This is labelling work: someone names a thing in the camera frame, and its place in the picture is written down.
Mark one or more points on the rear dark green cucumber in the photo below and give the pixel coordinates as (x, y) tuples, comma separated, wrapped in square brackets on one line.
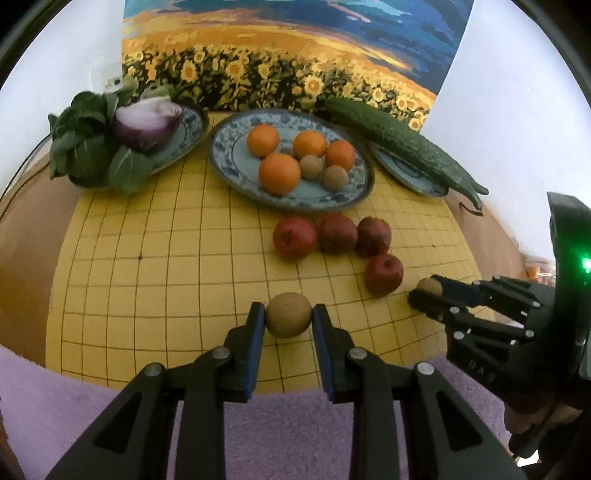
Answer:
[(454, 171)]

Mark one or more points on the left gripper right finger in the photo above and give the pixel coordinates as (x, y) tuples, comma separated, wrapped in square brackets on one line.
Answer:
[(415, 407)]

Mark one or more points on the lone brown kiwi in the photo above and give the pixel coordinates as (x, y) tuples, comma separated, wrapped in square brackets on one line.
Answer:
[(430, 285)]

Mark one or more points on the large blue patterned plate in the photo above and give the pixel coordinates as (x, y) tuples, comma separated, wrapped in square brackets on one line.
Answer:
[(231, 160)]

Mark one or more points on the sunflower field painting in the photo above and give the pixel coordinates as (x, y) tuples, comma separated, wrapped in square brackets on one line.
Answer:
[(241, 55)]

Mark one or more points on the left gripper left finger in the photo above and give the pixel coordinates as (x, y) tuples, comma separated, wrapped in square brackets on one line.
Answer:
[(171, 416)]

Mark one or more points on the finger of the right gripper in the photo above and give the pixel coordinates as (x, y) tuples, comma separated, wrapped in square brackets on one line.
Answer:
[(485, 336), (513, 298)]

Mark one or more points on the large front orange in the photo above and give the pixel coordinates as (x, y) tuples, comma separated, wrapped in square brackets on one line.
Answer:
[(279, 174)]

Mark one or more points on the small plate under cucumbers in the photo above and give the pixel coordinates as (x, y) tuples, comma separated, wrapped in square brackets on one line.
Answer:
[(408, 175)]

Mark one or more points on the person right hand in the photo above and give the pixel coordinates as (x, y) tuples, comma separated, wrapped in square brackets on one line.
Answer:
[(528, 429)]

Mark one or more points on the red apple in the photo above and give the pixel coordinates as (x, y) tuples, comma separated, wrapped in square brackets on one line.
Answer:
[(337, 234), (374, 237), (294, 238), (383, 275)]

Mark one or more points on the orange tangerine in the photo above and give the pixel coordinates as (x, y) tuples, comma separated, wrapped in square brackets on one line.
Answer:
[(309, 142)]

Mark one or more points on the halved red onion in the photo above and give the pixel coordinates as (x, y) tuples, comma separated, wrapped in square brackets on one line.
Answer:
[(147, 124)]

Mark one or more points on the yellow go board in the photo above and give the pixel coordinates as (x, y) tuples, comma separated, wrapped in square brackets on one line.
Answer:
[(164, 275)]

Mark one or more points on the green leafy bok choy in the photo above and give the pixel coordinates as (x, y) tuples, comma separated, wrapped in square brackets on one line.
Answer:
[(75, 133)]

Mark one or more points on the front dark green cucumber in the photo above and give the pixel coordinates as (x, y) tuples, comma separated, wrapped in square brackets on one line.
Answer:
[(379, 127)]

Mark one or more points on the small plate under onion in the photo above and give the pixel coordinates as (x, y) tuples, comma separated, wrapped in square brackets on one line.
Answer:
[(127, 171)]

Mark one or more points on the dark green cucumber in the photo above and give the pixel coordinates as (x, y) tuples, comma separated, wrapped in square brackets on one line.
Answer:
[(379, 127), (454, 171)]

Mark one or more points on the small tangerine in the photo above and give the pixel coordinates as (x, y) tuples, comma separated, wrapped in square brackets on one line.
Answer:
[(263, 140)]

